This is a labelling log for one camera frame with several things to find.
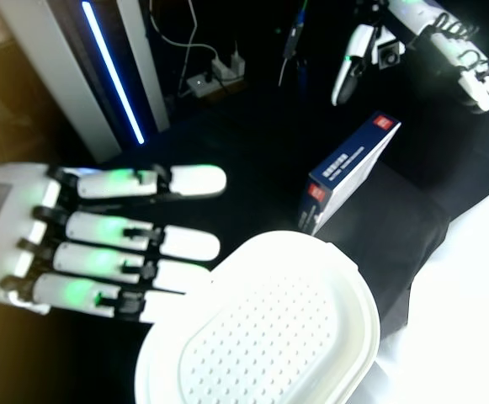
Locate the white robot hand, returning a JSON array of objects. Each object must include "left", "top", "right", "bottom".
[
  {"left": 0, "top": 162, "right": 228, "bottom": 325},
  {"left": 331, "top": 0, "right": 489, "bottom": 114}
]

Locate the blue and white calculator box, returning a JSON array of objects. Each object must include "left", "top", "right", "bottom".
[{"left": 297, "top": 109, "right": 402, "bottom": 237}]

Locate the black table cloth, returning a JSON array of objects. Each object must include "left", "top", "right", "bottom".
[{"left": 45, "top": 79, "right": 489, "bottom": 404}]

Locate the white dotted plastic tray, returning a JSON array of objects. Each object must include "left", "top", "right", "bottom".
[{"left": 134, "top": 230, "right": 382, "bottom": 404}]

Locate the white pillar with blue light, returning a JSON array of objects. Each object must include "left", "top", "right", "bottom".
[{"left": 0, "top": 0, "right": 172, "bottom": 164}]

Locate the white power strip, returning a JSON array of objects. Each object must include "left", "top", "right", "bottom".
[{"left": 186, "top": 73, "right": 228, "bottom": 98}]

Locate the white cloth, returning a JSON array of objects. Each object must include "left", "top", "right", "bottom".
[{"left": 374, "top": 176, "right": 489, "bottom": 404}]

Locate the white plug adapter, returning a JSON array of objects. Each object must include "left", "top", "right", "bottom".
[{"left": 211, "top": 40, "right": 247, "bottom": 82}]

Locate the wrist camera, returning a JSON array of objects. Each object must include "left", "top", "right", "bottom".
[{"left": 376, "top": 39, "right": 407, "bottom": 71}]

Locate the blue hanging cable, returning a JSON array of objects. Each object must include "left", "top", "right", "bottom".
[{"left": 278, "top": 0, "right": 311, "bottom": 88}]

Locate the white cable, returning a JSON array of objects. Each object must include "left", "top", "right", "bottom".
[{"left": 149, "top": 0, "right": 221, "bottom": 94}]

